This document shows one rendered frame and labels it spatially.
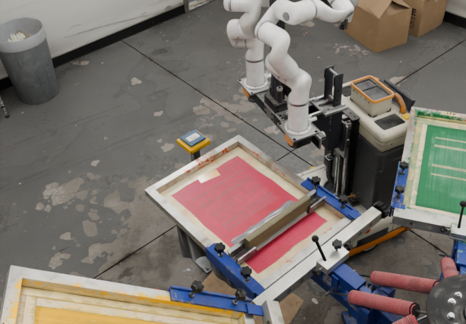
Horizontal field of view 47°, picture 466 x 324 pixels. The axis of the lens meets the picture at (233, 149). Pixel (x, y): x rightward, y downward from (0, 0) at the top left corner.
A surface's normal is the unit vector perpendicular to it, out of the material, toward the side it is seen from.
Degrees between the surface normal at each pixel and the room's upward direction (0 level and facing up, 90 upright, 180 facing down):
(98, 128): 0
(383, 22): 90
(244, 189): 0
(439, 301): 0
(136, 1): 90
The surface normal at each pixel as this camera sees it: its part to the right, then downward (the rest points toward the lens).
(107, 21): 0.65, 0.47
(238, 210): -0.07, -0.76
